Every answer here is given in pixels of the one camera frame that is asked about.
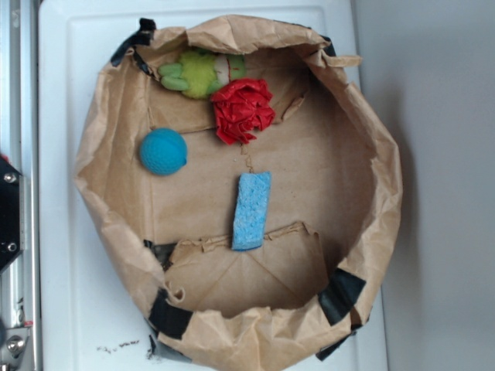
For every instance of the blue rectangular sponge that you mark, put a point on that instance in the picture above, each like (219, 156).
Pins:
(251, 211)

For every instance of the brown paper bag bin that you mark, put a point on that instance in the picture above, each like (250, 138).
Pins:
(333, 214)

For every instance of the blue dimpled ball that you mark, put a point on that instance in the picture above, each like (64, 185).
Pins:
(163, 151)

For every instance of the green plush frog toy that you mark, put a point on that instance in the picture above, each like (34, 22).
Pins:
(198, 73)

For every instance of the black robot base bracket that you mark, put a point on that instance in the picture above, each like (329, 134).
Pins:
(10, 213)

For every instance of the silver aluminium frame rail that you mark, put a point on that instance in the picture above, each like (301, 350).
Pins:
(21, 346)

